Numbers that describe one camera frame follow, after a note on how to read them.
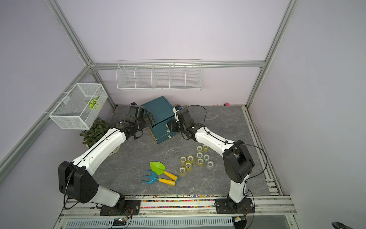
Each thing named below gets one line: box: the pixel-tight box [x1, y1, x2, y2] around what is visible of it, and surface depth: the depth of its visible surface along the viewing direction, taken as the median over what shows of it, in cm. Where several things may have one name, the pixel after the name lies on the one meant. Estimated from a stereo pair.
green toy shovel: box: [149, 161, 180, 182], surface depth 88 cm
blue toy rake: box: [141, 169, 177, 187], surface depth 83 cm
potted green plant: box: [79, 117, 114, 148], surface depth 81 cm
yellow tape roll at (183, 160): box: [180, 156, 187, 164], surface depth 91 cm
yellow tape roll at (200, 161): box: [196, 157, 205, 167], surface depth 91 cm
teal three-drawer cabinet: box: [141, 95, 180, 145], surface depth 93 cm
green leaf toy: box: [85, 95, 100, 110], surface depth 83 cm
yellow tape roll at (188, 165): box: [184, 160, 193, 172], surface depth 89 cm
